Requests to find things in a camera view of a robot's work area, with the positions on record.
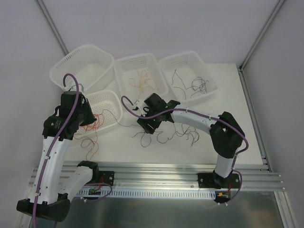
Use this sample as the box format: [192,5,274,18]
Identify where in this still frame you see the yellow orange wire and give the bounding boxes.
[135,68,159,92]

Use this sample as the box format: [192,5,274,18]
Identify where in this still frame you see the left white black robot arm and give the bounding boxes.
[17,91,100,222]

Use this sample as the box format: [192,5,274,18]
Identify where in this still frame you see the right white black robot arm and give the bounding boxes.
[137,93,249,189]

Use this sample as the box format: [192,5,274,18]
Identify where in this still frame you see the middle white perforated basket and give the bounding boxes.
[114,53,169,101]

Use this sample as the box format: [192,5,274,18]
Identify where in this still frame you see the front-left white perforated basket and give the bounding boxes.
[74,90,123,140]

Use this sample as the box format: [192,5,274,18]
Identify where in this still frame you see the right white perforated basket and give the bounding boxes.
[158,51,219,105]

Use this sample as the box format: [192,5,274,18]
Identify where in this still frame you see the deep white plastic tub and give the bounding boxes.
[49,45,114,94]

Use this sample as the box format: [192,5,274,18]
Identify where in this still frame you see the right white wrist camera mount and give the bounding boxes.
[132,99,143,111]

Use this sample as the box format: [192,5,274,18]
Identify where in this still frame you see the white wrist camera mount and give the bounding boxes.
[63,84,87,105]
[132,99,143,111]

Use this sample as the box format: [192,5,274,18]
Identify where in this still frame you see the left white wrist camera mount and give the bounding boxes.
[63,84,87,105]

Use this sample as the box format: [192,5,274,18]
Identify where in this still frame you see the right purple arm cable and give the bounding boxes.
[121,95,249,205]

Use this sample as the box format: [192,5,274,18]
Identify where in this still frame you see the left aluminium frame post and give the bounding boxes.
[35,0,69,56]

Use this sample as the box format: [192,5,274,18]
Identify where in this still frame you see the aluminium frame post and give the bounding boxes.
[35,0,69,56]
[238,0,287,71]

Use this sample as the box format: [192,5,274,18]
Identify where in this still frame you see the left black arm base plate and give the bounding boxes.
[97,171,115,186]

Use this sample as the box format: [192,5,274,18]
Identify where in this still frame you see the aluminium mounting rail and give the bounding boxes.
[29,161,283,190]

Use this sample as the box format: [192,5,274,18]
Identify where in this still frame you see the white slotted cable duct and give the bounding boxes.
[76,187,216,200]

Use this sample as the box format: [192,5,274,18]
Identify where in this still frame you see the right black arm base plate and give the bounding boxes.
[197,172,240,189]

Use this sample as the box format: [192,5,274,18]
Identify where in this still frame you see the right aluminium frame post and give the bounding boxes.
[238,0,287,71]

